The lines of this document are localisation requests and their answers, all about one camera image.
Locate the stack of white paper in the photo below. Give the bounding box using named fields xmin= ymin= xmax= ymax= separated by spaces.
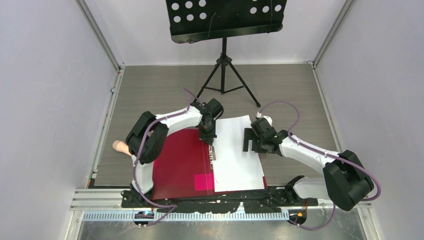
xmin=212 ymin=115 xmax=265 ymax=192

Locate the red plastic folder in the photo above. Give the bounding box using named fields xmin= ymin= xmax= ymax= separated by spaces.
xmin=150 ymin=128 xmax=269 ymax=201

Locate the pink plastic cylinder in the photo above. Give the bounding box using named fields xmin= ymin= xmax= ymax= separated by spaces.
xmin=112 ymin=140 xmax=132 ymax=156

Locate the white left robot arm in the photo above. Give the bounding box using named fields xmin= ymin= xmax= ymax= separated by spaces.
xmin=125 ymin=98 xmax=224 ymax=207

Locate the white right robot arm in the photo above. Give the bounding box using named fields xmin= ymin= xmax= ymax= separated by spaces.
xmin=243 ymin=117 xmax=375 ymax=211

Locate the metal folder clip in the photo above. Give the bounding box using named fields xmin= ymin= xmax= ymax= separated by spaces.
xmin=208 ymin=145 xmax=216 ymax=170

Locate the black music stand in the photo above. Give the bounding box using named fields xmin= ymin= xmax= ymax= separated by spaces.
xmin=165 ymin=0 xmax=287 ymax=107

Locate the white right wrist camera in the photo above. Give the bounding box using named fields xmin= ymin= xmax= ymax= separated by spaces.
xmin=255 ymin=111 xmax=273 ymax=126

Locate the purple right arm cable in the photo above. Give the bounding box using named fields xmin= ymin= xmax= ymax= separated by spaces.
xmin=256 ymin=100 xmax=382 ymax=232

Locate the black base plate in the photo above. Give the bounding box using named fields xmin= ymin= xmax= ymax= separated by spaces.
xmin=120 ymin=186 xmax=318 ymax=214

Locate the aluminium frame rail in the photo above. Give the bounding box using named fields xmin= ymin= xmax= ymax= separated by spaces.
xmin=82 ymin=209 xmax=289 ymax=222

